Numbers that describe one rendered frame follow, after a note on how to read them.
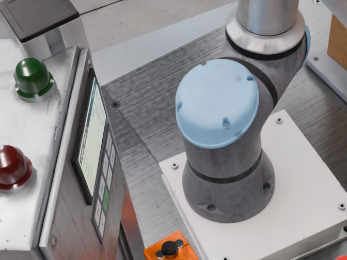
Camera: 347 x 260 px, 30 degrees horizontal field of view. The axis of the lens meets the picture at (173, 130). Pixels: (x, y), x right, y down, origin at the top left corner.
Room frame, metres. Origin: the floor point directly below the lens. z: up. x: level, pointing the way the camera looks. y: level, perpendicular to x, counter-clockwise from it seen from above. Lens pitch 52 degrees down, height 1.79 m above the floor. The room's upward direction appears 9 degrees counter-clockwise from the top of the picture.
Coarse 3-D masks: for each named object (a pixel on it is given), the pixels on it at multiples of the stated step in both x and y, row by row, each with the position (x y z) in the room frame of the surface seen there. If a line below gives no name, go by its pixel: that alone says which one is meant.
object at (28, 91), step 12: (24, 60) 0.30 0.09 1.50; (36, 60) 0.30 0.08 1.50; (24, 72) 0.29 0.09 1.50; (36, 72) 0.29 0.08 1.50; (48, 72) 0.30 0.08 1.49; (24, 84) 0.29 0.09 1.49; (36, 84) 0.29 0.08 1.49; (48, 84) 0.29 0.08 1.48; (24, 96) 0.29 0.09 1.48; (36, 96) 0.29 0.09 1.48; (48, 96) 0.29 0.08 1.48
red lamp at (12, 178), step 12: (0, 156) 0.23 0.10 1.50; (12, 156) 0.23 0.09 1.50; (24, 156) 0.23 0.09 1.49; (0, 168) 0.22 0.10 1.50; (12, 168) 0.22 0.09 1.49; (24, 168) 0.22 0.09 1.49; (0, 180) 0.22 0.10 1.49; (12, 180) 0.22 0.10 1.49; (24, 180) 0.22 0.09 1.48; (12, 192) 0.22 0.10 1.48
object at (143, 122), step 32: (320, 0) 1.03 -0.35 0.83; (224, 32) 0.97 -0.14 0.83; (320, 32) 0.93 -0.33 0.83; (160, 64) 0.91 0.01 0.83; (192, 64) 0.90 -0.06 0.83; (128, 96) 0.84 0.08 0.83; (160, 96) 0.83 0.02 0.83; (288, 96) 0.78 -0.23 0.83; (320, 96) 0.77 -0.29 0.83; (128, 128) 0.76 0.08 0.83; (160, 128) 0.75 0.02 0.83; (320, 128) 0.69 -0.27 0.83; (128, 160) 0.69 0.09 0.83; (160, 160) 0.68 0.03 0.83; (160, 192) 0.61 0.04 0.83; (160, 224) 0.54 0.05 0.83; (320, 256) 0.44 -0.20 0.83
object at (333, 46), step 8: (336, 24) 0.84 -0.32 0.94; (336, 32) 0.84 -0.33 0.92; (344, 32) 0.82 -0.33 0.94; (328, 40) 0.85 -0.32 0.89; (336, 40) 0.83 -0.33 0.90; (344, 40) 0.82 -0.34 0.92; (328, 48) 0.85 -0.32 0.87; (336, 48) 0.83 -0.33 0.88; (344, 48) 0.81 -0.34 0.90; (336, 56) 0.83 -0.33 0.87; (344, 56) 0.81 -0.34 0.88; (344, 64) 0.81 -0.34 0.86
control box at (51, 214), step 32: (0, 64) 0.32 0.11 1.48; (64, 64) 0.31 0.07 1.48; (0, 96) 0.29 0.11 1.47; (64, 96) 0.29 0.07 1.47; (0, 128) 0.27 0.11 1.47; (32, 128) 0.26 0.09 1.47; (64, 128) 0.26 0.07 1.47; (32, 160) 0.24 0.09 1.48; (64, 160) 0.24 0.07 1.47; (0, 192) 0.22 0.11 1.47; (32, 192) 0.21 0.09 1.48; (64, 192) 0.22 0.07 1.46; (0, 224) 0.20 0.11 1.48; (32, 224) 0.19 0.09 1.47; (64, 224) 0.21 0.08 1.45; (0, 256) 0.18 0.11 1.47; (32, 256) 0.18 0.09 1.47; (64, 256) 0.19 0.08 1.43; (96, 256) 0.23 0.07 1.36
